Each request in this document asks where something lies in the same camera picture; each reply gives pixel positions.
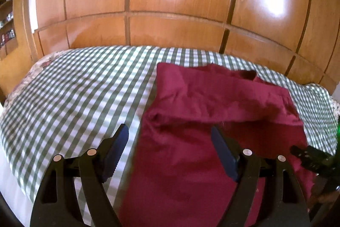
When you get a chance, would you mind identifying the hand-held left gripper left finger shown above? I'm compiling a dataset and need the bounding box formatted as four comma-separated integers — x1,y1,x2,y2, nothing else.
30,123,130,227

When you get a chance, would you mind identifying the wooden door frame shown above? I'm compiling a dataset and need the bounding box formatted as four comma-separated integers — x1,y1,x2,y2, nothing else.
13,0,38,63

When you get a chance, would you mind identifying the green checked blanket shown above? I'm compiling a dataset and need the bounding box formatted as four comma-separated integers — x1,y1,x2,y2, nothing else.
0,46,338,227

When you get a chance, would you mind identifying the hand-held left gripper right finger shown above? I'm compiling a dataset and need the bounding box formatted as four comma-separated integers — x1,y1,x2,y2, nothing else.
211,126,311,227

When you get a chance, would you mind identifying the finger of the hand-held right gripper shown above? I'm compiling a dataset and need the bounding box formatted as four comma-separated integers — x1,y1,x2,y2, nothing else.
291,146,327,171

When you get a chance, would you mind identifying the dark red garment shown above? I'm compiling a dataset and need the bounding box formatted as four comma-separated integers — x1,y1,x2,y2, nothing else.
117,62,316,227

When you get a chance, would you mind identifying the wooden bookshelf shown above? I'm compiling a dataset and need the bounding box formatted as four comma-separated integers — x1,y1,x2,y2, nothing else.
0,0,19,60

